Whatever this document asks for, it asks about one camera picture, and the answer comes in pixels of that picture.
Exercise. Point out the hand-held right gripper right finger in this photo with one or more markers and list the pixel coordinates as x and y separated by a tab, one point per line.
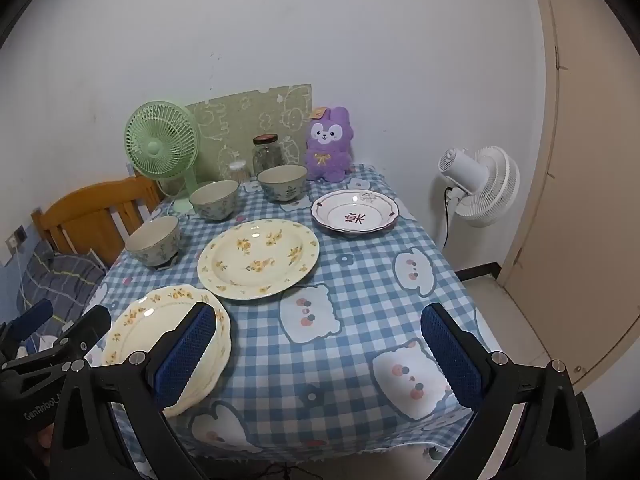
450	355

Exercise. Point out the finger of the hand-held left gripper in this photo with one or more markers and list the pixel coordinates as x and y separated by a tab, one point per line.
35	312
87	325

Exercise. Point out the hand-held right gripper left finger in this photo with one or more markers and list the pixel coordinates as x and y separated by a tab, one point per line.
187	355

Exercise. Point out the cream floral plates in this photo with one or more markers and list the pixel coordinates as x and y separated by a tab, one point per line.
145	320

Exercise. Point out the floral ceramic bowl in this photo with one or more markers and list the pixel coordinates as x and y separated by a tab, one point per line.
282	187
150	247
215	207

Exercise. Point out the round yellow floral plate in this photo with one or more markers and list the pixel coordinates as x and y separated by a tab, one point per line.
260	260

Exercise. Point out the white red-patterned plate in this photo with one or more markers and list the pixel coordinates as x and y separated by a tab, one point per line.
355	215

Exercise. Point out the grey striped pillow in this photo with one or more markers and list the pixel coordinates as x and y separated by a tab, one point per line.
65	275

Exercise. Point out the blue checkered tablecloth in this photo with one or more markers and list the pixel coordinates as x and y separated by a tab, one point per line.
350	285

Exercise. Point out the white standing fan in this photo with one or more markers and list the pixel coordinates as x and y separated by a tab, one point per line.
495	185

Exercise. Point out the small clear toothpick jar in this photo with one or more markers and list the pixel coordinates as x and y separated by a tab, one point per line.
238	170

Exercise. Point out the green desk fan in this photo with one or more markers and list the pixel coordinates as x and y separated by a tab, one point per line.
160	140

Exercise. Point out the beige door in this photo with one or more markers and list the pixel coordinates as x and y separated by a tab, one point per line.
590	210

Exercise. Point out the glass jar with dark lid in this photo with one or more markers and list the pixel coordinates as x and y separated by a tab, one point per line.
266	157

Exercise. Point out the purple plush toy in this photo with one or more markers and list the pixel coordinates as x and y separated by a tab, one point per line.
327	160

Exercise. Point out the green patterned board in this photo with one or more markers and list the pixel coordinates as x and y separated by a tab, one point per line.
240	115

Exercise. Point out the wall socket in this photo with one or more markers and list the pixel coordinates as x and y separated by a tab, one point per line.
19	236

